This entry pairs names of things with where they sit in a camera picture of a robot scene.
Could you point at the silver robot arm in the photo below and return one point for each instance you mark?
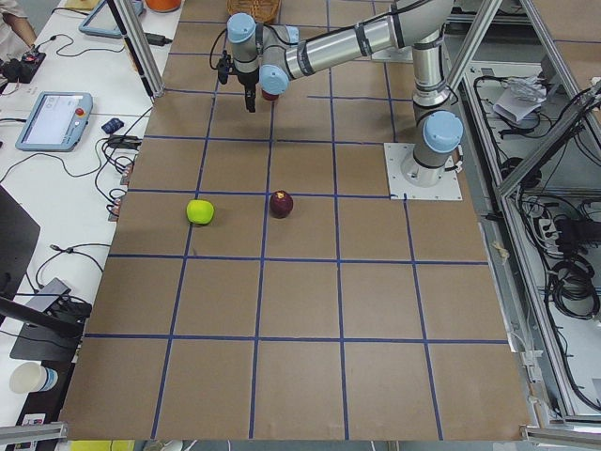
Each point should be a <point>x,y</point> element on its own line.
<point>268,57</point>

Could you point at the white paper cup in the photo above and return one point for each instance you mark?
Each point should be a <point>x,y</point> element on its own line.
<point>31,377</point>

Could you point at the dark red apple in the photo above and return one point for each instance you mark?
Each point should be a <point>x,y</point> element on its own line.
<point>281,204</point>

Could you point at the aluminium frame post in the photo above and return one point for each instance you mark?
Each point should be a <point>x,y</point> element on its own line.
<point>135,39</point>

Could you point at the black monitor stand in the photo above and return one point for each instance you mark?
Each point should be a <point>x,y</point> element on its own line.
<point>52,322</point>

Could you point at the woven wicker basket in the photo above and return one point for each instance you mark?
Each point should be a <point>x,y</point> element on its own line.
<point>264,11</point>

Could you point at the black power adapter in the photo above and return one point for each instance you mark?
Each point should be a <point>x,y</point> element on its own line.
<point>157,40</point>

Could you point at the dark blue small pouch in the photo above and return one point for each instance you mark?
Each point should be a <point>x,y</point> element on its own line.
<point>112,125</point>

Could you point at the blue teach pendant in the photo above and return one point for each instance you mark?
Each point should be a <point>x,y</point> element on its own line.
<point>57,122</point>
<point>100,22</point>

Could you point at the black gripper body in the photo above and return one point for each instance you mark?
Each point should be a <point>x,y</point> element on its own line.
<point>247,80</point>

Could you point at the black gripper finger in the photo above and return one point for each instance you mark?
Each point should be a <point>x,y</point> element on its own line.
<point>249,97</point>

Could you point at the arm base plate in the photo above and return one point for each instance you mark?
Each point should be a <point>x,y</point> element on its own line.
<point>407,180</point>

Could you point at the person forearm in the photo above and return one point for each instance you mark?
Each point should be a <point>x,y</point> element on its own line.
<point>14,23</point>

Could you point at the green apple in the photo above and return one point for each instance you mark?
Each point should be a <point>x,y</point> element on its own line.
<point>200,212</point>

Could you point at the orange bucket with lid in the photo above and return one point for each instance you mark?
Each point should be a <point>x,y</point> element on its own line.
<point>163,6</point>

